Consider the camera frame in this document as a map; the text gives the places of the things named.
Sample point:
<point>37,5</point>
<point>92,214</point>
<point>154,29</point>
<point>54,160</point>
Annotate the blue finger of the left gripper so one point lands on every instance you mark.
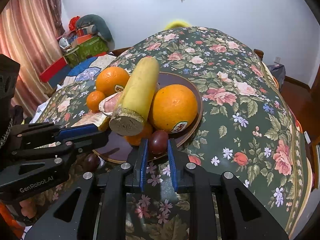
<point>75,144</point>
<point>77,131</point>

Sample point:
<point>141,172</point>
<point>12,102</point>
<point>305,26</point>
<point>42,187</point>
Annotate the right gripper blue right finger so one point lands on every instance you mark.
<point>181,181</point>

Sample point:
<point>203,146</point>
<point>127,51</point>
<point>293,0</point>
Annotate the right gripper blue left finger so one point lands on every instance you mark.
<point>135,179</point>

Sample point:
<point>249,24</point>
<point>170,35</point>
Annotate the pomelo piece with rind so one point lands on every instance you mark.
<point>98,119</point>

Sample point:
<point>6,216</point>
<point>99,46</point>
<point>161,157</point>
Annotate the medium orange tangerine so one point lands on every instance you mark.
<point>146,133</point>

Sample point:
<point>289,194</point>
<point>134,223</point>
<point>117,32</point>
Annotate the dark red plum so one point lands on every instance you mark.
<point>157,144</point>
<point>91,162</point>

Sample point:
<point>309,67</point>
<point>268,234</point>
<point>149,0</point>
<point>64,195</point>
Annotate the small mandarin orange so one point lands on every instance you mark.
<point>93,100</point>

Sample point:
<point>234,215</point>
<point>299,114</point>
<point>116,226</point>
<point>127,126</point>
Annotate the peeled pomelo segment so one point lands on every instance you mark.
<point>108,105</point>

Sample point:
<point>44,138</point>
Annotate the large orange with sticker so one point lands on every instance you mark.
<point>173,108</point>

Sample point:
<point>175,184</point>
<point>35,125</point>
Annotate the dark purple round plate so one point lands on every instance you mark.
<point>117,148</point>

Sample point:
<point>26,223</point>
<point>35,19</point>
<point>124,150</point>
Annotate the red flat box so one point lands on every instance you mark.
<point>55,73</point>

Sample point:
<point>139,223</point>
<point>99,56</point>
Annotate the blue patchwork quilt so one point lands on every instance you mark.
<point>88,69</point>

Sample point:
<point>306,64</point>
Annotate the green gift box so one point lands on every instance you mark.
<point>90,48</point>

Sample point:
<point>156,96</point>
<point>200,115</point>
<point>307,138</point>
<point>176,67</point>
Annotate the pink curtain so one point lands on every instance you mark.
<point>29,31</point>

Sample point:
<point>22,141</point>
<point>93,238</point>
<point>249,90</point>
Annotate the grey stuffed plush toy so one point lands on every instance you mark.
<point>99,23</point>

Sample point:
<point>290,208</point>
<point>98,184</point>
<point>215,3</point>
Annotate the grey bag on floor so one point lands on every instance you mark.
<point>278,71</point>

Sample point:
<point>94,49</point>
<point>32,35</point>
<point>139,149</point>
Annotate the yellow fluffy pillow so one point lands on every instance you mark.
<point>176,24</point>

